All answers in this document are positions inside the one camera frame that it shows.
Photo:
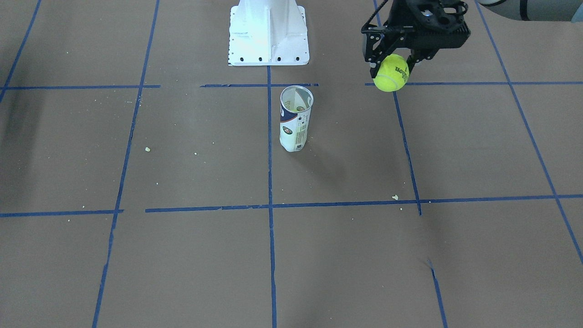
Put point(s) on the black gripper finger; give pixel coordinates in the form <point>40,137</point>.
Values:
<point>418,55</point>

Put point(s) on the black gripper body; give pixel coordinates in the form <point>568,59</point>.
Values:
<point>374,42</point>

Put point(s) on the yellow tennis ball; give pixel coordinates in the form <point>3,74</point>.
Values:
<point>393,74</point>

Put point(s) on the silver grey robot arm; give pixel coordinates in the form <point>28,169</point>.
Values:
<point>531,10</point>

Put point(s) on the clear tennis ball can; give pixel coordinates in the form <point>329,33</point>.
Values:
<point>296,107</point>

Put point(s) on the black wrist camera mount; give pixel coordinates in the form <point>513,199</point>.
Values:
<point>380,42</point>

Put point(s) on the white pedestal column base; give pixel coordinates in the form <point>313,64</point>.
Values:
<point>268,32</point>

